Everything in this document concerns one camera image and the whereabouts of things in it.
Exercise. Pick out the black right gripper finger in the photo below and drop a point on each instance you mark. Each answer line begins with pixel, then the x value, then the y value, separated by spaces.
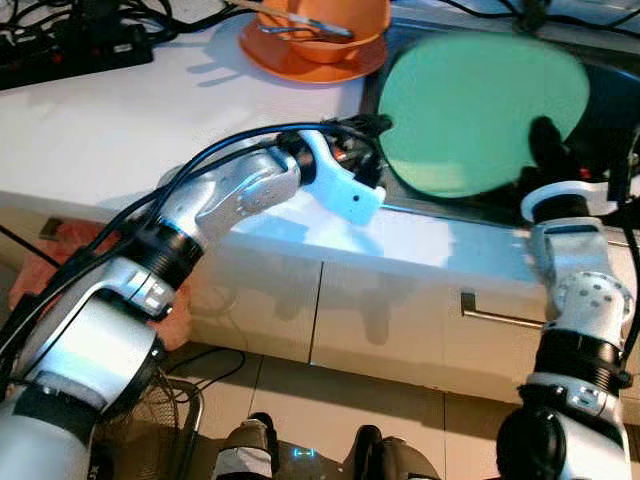
pixel 548 160

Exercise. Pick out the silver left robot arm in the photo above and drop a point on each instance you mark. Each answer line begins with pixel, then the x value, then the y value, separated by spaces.
pixel 220 200

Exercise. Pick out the black power strip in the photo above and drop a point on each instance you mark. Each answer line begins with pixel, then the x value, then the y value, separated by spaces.
pixel 80 55

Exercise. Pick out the stainless steel kitchen sink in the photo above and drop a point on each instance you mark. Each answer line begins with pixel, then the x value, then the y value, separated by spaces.
pixel 615 90

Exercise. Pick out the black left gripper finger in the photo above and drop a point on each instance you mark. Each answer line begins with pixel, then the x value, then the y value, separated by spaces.
pixel 368 124

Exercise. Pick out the orange plate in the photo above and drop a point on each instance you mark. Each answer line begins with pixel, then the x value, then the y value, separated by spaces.
pixel 270 62

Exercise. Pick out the silver metal fork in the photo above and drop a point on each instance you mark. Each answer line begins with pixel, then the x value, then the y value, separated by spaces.
pixel 335 32

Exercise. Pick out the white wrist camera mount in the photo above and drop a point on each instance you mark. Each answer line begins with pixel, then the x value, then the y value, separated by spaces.
pixel 350 200
pixel 530 203

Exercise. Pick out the red plastic bag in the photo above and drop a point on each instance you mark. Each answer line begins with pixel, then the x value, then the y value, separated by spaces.
pixel 175 320

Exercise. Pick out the white kitchen cabinet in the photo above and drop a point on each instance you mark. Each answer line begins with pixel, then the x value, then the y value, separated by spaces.
pixel 400 300

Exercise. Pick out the orange bowl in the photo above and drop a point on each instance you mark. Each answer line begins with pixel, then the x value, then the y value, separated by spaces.
pixel 360 30

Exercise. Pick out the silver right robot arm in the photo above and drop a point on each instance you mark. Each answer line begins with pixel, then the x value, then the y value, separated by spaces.
pixel 590 300

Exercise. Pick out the light green plate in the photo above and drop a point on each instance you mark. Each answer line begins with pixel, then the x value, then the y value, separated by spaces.
pixel 470 110

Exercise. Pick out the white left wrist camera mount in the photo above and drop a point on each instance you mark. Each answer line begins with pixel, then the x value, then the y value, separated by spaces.
pixel 350 200

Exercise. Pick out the metal sink faucet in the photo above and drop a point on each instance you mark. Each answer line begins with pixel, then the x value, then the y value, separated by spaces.
pixel 533 15

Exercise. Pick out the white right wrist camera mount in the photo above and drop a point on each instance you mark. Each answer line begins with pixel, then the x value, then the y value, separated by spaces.
pixel 530 203

